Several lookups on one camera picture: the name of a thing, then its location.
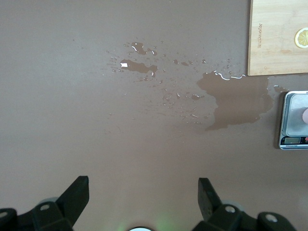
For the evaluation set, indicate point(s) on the pink plastic cup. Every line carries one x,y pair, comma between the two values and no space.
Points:
305,115

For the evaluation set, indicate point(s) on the brown table mat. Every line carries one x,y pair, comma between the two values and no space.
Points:
72,96

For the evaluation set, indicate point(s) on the silver digital kitchen scale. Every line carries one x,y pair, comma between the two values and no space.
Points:
294,130

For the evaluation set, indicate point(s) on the lemon slice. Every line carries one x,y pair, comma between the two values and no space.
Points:
302,38

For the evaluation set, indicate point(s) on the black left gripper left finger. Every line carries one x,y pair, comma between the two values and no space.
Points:
69,204

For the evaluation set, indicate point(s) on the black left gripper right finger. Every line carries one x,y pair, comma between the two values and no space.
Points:
210,204

